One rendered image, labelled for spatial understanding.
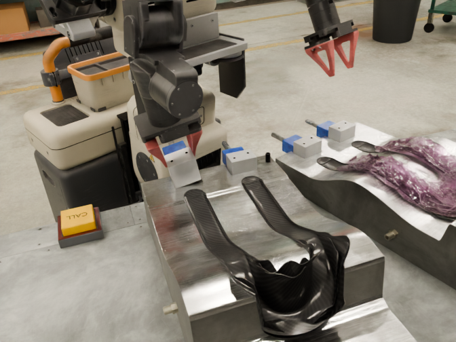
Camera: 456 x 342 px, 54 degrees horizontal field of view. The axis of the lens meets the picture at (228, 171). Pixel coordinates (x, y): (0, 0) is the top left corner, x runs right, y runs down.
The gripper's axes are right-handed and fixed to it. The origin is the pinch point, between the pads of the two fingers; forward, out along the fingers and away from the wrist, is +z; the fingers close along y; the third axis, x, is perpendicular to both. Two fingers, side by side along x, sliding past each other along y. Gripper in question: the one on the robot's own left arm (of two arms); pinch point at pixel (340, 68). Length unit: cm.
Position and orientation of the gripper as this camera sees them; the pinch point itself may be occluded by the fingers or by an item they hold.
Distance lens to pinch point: 104.8
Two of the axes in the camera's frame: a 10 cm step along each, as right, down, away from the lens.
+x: -5.8, 0.5, 8.2
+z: 3.4, 9.2, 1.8
